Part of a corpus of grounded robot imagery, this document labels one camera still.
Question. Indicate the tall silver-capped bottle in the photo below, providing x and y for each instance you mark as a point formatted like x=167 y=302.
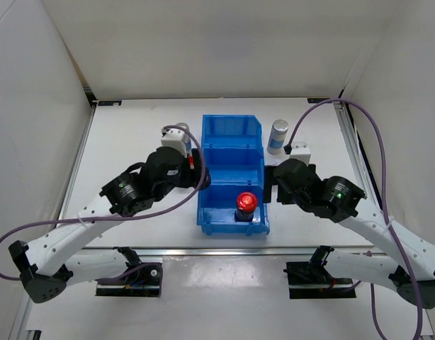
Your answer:
x=186 y=139
x=277 y=136

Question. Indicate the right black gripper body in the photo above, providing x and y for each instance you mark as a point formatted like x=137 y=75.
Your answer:
x=287 y=198

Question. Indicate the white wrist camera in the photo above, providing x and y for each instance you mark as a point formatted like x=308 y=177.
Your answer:
x=299 y=151
x=172 y=137

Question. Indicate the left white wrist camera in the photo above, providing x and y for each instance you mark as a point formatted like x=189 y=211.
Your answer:
x=172 y=137

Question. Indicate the left aluminium rail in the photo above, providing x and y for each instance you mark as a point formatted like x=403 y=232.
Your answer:
x=75 y=168

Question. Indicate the blue three-compartment plastic bin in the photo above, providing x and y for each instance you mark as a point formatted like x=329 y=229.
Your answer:
x=234 y=154

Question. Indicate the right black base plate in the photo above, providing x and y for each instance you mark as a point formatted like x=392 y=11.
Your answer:
x=308 y=283

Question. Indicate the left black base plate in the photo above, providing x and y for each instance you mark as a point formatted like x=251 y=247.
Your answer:
x=144 y=283

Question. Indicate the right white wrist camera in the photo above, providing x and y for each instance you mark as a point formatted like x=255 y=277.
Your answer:
x=299 y=151

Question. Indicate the front aluminium rail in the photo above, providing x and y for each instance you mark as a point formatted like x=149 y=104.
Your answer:
x=270 y=251

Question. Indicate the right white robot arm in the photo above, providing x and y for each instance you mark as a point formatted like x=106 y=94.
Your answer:
x=409 y=265

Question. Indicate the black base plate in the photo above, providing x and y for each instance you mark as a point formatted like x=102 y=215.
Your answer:
x=308 y=283
x=144 y=283

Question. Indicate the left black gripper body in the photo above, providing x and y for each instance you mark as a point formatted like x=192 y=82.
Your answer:
x=181 y=180

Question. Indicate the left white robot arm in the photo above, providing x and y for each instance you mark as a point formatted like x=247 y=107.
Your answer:
x=51 y=263

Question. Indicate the red-lid sauce jar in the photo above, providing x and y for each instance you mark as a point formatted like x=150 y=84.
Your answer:
x=246 y=204

